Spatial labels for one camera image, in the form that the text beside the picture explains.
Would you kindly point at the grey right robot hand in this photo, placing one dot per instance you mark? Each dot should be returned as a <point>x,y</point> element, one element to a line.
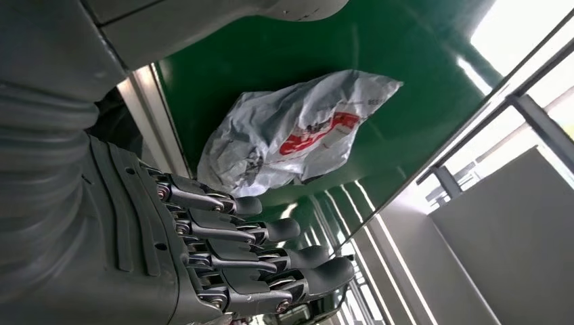
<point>134,251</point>

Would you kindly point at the green conveyor belt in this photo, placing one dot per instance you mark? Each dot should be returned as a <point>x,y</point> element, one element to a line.
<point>269,45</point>

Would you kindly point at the dark window frame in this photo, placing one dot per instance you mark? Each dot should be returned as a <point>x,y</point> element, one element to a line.
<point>542,125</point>

